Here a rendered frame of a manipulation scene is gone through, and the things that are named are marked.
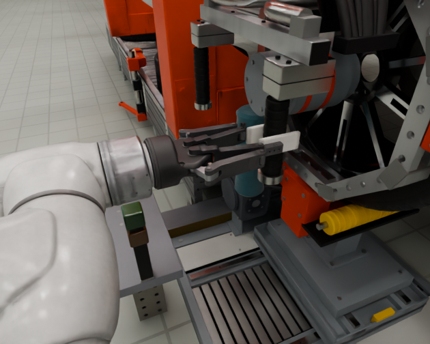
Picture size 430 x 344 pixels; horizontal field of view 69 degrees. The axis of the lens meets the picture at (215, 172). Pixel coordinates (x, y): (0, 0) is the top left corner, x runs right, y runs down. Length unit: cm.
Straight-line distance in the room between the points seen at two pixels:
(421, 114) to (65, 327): 53
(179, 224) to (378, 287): 76
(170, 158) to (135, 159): 5
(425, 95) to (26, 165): 55
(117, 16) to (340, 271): 251
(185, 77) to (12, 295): 89
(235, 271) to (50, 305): 105
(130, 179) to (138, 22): 262
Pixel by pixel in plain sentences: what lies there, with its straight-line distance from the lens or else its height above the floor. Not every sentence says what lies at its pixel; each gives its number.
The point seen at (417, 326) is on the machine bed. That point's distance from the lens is 130.
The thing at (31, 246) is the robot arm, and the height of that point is 88.
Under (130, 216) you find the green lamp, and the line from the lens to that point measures 64.
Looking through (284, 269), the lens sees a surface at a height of 16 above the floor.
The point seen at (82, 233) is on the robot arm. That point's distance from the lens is 32.
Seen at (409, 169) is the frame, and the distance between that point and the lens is 62.
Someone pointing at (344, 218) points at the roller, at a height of 53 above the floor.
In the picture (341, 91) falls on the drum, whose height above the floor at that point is 84.
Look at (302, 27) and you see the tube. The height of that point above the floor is 99.
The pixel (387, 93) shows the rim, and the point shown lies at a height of 83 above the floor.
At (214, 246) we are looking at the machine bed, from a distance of 134.
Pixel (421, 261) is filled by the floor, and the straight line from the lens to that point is 162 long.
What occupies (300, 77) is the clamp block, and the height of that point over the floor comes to 93.
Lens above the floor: 107
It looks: 35 degrees down
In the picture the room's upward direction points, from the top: 1 degrees counter-clockwise
